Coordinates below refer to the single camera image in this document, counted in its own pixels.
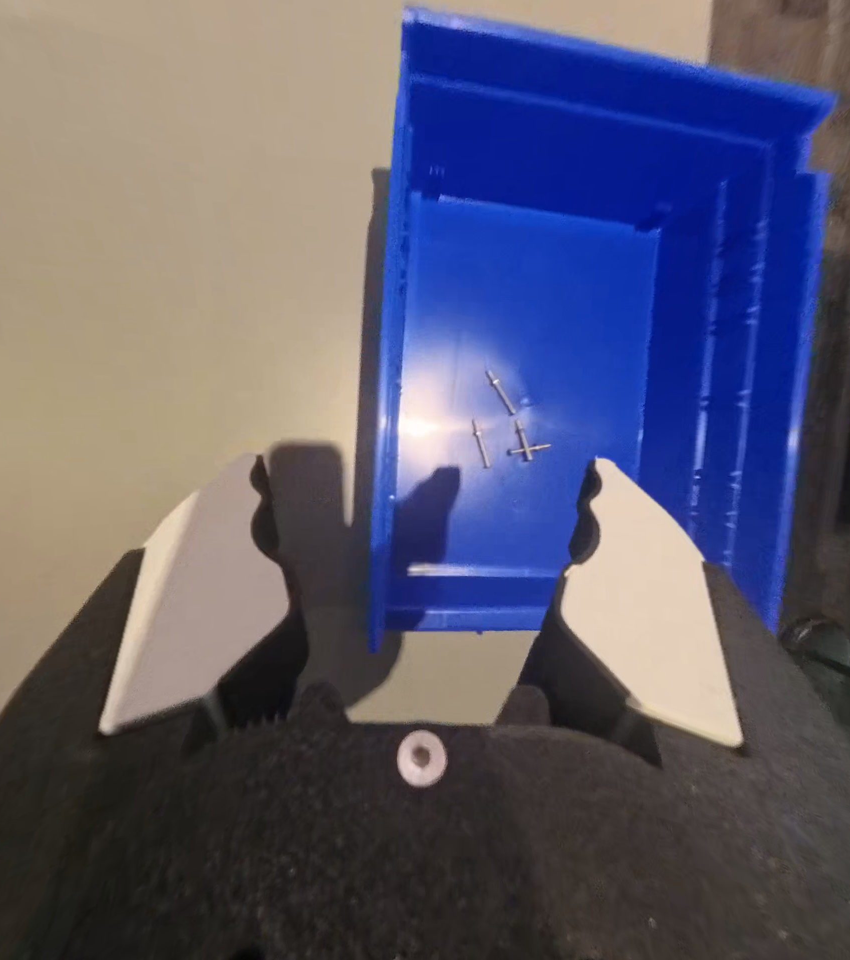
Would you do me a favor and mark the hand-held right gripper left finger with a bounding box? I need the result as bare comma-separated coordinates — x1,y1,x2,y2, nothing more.
98,452,313,759

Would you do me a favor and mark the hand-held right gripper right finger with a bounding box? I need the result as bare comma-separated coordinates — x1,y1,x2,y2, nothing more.
518,456,745,766

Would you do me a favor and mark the blue plastic bin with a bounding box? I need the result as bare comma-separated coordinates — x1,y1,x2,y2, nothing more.
366,6,840,654

